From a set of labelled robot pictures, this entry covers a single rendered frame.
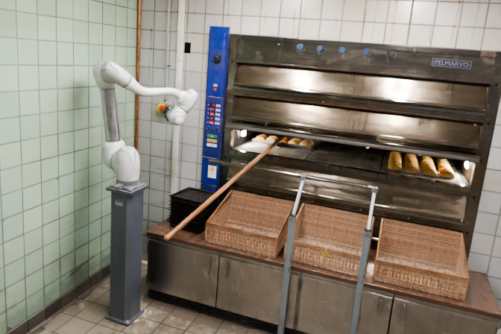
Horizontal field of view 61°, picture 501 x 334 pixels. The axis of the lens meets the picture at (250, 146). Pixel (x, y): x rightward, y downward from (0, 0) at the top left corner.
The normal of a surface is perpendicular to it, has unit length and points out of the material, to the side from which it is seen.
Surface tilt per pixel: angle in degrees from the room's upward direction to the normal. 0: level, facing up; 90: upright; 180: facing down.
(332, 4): 90
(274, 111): 71
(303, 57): 90
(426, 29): 90
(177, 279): 90
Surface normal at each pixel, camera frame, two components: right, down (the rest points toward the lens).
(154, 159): -0.33, 0.17
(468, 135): -0.29, -0.17
